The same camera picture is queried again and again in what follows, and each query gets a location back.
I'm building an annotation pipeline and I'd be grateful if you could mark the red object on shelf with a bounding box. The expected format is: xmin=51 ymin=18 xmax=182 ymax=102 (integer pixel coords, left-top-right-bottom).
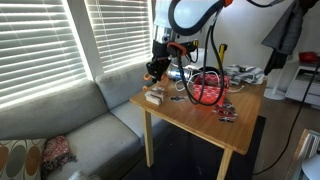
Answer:
xmin=298 ymin=51 xmax=320 ymax=64

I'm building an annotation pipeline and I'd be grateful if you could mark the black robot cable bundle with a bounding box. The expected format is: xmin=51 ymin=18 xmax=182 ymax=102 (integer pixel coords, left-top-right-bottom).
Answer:
xmin=167 ymin=0 xmax=228 ymax=107

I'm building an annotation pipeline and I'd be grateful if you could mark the yellow handled tool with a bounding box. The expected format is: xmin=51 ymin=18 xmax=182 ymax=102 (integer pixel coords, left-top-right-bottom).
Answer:
xmin=216 ymin=43 xmax=229 ymax=70

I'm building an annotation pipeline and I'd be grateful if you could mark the grey hanging jacket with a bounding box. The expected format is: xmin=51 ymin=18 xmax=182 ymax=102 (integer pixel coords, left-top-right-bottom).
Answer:
xmin=261 ymin=0 xmax=318 ymax=76

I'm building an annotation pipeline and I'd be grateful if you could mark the wooden table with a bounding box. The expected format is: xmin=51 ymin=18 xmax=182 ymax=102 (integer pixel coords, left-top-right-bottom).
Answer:
xmin=129 ymin=70 xmax=269 ymax=180

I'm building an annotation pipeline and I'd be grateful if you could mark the grey sofa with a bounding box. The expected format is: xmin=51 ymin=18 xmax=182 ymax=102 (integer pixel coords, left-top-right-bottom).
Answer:
xmin=0 ymin=61 xmax=174 ymax=180

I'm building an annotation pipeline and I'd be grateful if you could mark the white USB cable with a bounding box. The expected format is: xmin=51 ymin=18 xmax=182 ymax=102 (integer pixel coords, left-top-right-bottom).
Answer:
xmin=174 ymin=71 xmax=246 ymax=95

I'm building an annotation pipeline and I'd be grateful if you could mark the blue white striped cloth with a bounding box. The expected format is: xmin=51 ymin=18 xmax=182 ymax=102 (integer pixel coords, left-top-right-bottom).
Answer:
xmin=223 ymin=64 xmax=266 ymax=86

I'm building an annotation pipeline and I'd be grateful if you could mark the silver can with blue label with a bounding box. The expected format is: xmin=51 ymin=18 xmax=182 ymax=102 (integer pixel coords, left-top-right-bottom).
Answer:
xmin=166 ymin=64 xmax=198 ymax=82

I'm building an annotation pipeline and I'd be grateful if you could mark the white coat stand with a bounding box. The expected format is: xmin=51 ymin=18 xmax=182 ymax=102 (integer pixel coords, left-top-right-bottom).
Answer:
xmin=263 ymin=73 xmax=288 ymax=101

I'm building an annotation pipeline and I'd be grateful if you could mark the Santa Claus sticker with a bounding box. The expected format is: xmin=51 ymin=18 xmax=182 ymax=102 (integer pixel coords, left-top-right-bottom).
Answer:
xmin=213 ymin=99 xmax=240 ymax=124

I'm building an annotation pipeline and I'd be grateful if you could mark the red patterned cloth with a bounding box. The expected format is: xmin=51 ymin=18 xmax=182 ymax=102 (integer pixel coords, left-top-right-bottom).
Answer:
xmin=41 ymin=135 xmax=78 ymax=175

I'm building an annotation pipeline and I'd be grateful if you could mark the dark blue rug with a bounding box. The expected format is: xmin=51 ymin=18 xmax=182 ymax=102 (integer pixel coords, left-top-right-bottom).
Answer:
xmin=121 ymin=114 xmax=268 ymax=180

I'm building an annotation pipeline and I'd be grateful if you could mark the black floor cable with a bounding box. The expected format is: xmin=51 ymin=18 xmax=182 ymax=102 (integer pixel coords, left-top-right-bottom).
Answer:
xmin=252 ymin=63 xmax=320 ymax=176

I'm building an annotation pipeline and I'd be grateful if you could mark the box of books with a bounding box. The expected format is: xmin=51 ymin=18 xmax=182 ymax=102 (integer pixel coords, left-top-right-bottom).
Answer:
xmin=284 ymin=128 xmax=320 ymax=180

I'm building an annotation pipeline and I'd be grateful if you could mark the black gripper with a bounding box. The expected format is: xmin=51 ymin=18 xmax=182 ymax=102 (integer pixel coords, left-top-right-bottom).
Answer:
xmin=145 ymin=39 xmax=175 ymax=84

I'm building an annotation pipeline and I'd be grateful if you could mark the black bowl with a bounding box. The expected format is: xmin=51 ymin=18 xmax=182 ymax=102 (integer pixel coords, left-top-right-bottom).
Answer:
xmin=198 ymin=66 xmax=222 ymax=80

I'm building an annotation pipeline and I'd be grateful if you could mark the pillow with oval pattern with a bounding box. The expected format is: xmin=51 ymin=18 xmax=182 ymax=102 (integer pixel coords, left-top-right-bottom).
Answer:
xmin=0 ymin=137 xmax=48 ymax=180

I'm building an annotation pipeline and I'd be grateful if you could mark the orange cable clip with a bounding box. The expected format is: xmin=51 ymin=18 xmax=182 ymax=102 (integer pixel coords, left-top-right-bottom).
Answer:
xmin=166 ymin=41 xmax=186 ymax=57

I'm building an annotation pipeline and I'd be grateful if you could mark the white window blind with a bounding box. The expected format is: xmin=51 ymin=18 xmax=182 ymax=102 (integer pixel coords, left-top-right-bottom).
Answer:
xmin=0 ymin=0 xmax=90 ymax=111
xmin=84 ymin=0 xmax=155 ymax=73

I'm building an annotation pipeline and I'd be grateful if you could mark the red woven basket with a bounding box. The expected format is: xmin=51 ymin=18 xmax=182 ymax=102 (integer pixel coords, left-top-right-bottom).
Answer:
xmin=192 ymin=73 xmax=232 ymax=107

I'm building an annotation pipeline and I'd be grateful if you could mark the white shelf unit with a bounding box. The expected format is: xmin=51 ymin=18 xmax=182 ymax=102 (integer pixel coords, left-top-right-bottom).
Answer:
xmin=284 ymin=61 xmax=320 ymax=108

